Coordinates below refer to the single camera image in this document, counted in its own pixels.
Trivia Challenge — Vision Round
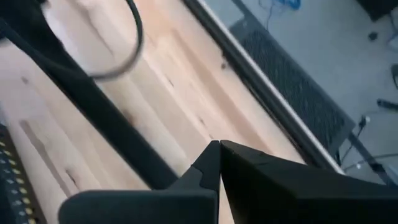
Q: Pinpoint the black raceway lid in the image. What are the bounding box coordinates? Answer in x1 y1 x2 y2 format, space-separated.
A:
0 0 180 190

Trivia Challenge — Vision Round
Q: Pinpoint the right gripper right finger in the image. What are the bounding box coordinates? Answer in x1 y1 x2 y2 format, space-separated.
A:
220 139 398 224

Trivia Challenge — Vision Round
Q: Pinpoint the black cable with plug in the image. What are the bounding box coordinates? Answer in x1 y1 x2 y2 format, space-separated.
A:
340 114 398 170

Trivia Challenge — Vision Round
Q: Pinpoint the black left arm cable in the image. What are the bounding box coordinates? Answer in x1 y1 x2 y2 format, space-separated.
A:
88 0 144 81

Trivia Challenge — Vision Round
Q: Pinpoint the blue floor cable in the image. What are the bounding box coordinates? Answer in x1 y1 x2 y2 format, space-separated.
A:
257 0 302 30

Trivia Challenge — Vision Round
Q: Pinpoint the black slotted cable raceway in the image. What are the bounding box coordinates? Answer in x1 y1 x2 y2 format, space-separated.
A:
0 123 42 224

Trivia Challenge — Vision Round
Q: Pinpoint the black power strip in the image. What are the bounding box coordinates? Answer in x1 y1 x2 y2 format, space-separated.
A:
376 98 398 111

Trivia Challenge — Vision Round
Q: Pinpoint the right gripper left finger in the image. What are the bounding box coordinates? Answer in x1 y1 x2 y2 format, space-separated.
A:
57 139 221 224

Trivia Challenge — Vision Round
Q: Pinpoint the black perforated case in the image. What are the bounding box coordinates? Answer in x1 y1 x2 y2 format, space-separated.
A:
229 17 356 156

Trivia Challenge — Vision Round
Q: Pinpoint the black aluminium frame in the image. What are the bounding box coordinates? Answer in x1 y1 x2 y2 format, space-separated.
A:
182 0 389 187

